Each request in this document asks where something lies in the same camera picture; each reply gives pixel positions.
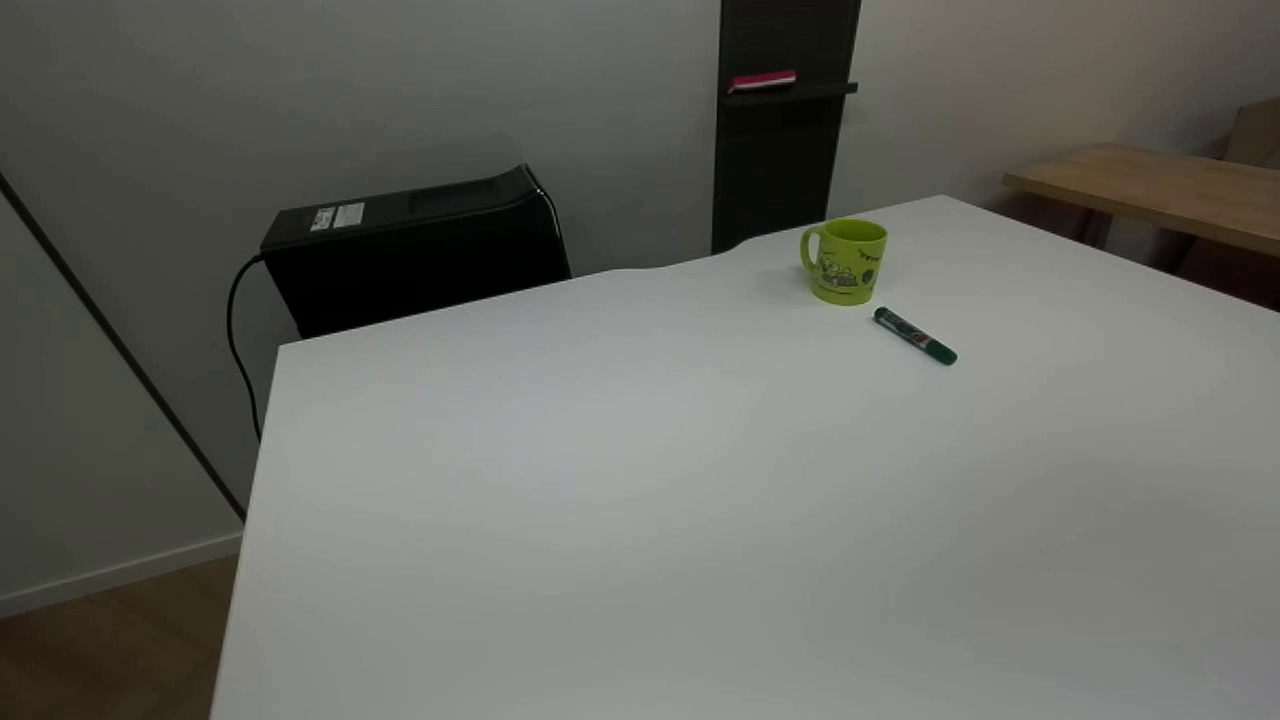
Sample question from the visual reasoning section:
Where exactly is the green marker pen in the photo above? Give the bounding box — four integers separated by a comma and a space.
867, 302, 961, 370

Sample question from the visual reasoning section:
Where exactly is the lime green plastic cup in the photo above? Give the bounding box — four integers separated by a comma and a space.
797, 217, 893, 306

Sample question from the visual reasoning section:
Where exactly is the tall dark cabinet panel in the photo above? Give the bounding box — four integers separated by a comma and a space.
710, 0, 866, 257

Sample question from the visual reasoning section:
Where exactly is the large black box white label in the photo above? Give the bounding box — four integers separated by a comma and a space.
258, 161, 577, 340

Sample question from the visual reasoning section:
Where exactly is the pink label strip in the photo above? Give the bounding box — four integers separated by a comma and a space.
724, 68, 804, 97

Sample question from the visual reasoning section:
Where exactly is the thin black diagonal rod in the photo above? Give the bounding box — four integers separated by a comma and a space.
0, 172, 252, 522

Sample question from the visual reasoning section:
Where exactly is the light wooden table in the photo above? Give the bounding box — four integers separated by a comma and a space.
1000, 140, 1280, 260

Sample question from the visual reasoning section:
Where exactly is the brown cardboard box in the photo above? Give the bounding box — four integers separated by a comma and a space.
1215, 97, 1280, 172

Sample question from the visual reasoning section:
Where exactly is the black box power cable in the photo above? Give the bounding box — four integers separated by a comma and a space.
221, 250, 273, 444

